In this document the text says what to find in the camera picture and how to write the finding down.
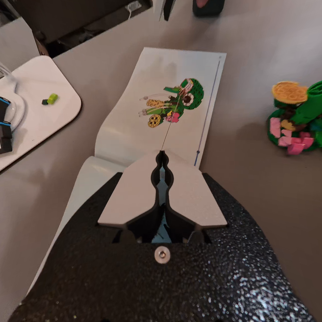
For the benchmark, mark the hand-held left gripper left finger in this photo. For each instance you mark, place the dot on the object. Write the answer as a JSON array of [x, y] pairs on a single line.
[[125, 201]]

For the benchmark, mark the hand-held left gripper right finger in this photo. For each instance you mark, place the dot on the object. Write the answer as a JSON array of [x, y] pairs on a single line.
[[198, 201]]

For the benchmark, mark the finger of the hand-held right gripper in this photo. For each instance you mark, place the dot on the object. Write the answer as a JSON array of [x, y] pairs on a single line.
[[167, 8]]

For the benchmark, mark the lego instruction booklet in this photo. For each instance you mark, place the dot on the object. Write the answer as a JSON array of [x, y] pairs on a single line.
[[140, 75]]

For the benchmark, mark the green lego flower model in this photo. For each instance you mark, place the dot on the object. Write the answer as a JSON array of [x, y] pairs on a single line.
[[296, 120]]

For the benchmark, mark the lime green lego brick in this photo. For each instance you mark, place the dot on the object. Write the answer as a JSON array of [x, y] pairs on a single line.
[[53, 98]]

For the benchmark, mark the person's right hand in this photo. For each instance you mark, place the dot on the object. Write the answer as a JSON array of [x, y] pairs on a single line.
[[202, 2]]

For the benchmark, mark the black camera battery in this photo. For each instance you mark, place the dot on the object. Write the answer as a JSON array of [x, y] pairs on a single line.
[[4, 110], [5, 138]]

